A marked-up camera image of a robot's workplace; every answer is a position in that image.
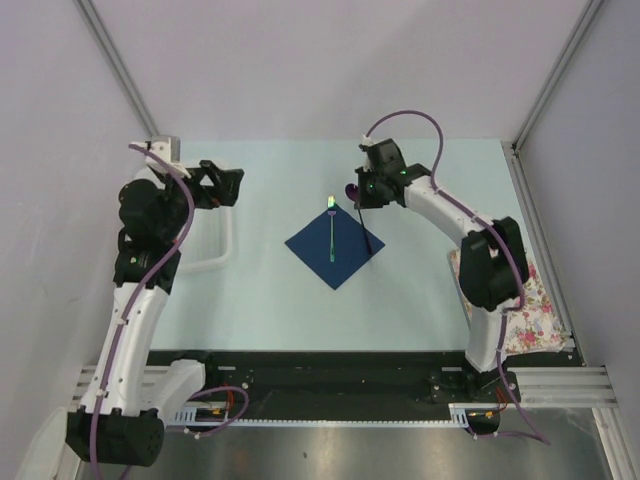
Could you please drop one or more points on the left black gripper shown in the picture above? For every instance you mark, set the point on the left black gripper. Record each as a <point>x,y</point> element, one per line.
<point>225,185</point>

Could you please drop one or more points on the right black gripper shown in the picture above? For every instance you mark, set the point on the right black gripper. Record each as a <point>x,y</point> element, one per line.
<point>365,202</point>

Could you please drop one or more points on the purple metal spoon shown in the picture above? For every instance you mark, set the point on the purple metal spoon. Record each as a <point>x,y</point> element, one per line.
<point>352,193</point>

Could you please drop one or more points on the iridescent metal fork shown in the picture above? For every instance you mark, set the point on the iridescent metal fork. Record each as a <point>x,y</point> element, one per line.
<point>331,210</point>

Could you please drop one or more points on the dark blue paper napkin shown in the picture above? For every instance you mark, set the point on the dark blue paper napkin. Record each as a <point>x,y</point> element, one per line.
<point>311,246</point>

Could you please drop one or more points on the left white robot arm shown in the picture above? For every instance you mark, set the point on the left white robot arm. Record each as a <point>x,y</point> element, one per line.
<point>117,420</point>

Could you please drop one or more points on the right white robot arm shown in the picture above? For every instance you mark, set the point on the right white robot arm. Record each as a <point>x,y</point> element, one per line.
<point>492,262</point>

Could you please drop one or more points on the white plastic basket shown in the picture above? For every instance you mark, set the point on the white plastic basket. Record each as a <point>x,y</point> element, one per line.
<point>209,243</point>

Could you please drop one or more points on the floral plastic tray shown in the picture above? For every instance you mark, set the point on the floral plastic tray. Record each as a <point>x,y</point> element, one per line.
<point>536,328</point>

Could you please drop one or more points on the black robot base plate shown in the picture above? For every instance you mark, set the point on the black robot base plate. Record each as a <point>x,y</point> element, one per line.
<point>355,389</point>

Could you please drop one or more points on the white slotted cable duct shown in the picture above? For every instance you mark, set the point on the white slotted cable duct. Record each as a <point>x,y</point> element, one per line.
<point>185,416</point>

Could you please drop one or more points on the aluminium frame rail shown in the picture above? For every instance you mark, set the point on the aluminium frame rail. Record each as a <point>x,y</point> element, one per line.
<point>538,387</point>

